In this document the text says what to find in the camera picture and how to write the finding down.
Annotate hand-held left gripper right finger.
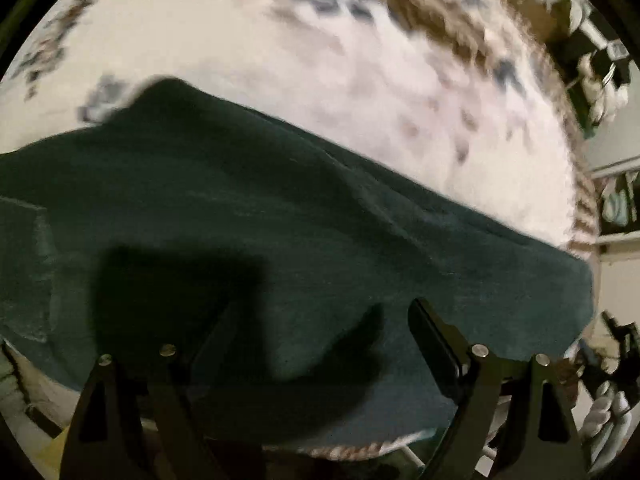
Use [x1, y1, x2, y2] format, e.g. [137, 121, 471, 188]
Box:
[407, 298, 596, 480]

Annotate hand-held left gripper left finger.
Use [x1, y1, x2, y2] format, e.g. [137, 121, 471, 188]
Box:
[59, 296, 247, 480]

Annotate dark green pants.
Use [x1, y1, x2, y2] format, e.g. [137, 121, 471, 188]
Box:
[0, 76, 597, 448]

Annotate white striped cloth bundle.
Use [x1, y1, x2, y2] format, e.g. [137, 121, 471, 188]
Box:
[582, 380, 638, 471]

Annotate white shelf unit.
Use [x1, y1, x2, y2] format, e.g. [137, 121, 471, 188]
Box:
[590, 157, 640, 253]

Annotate white patterned blanket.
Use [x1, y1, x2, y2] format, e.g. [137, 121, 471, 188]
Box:
[0, 0, 601, 461]

